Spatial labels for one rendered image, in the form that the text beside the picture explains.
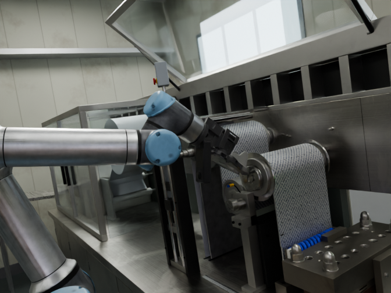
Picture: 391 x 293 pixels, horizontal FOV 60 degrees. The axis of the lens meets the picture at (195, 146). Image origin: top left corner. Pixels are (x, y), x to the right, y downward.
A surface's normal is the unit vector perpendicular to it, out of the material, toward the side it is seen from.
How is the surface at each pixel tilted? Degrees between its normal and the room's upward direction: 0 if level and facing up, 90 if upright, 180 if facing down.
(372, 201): 90
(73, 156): 117
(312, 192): 90
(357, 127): 90
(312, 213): 90
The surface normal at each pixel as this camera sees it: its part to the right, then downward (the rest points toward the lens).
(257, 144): 0.55, 0.02
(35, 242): 0.65, -0.18
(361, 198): -0.82, 0.17
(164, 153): 0.33, 0.03
